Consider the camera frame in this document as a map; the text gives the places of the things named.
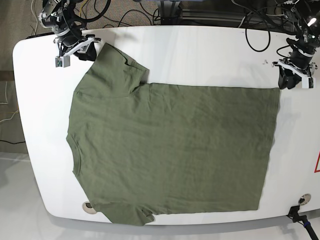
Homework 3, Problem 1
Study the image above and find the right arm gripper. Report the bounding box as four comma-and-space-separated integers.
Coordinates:
53, 34, 101, 62

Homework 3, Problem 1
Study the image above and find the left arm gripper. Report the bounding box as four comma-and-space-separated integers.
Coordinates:
272, 48, 316, 90

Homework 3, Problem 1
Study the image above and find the olive green T-shirt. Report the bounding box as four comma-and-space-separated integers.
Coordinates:
66, 44, 280, 226

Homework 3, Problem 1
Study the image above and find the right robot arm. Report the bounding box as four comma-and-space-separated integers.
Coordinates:
38, 0, 101, 68

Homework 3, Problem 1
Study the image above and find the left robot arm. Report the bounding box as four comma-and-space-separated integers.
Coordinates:
272, 0, 320, 90

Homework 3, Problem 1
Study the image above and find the red triangle sticker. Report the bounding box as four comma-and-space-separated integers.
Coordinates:
314, 153, 320, 173

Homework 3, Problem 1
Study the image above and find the right silver table grommet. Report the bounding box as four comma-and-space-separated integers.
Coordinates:
298, 193, 312, 206

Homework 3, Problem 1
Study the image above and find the silver table grommet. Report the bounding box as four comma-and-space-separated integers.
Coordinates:
298, 193, 312, 206
82, 201, 97, 215

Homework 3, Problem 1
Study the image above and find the left silver table grommet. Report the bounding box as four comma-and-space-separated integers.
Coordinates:
82, 201, 97, 215

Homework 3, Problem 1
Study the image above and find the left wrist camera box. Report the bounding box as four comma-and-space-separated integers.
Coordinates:
301, 76, 314, 89

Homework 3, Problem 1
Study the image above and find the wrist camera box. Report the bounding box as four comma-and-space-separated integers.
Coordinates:
301, 76, 314, 89
55, 55, 70, 68

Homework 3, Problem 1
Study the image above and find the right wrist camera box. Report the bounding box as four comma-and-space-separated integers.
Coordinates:
55, 55, 70, 68

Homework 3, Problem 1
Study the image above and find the yellow floor cable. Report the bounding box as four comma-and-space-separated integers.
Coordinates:
78, 0, 88, 30

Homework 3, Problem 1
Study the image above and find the white floor cable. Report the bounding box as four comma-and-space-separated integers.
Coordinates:
29, 0, 40, 36

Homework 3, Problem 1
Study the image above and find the black aluminium frame post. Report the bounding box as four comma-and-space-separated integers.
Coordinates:
157, 0, 182, 26

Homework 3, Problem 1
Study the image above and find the black clamp with cable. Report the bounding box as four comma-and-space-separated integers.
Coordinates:
286, 205, 319, 240

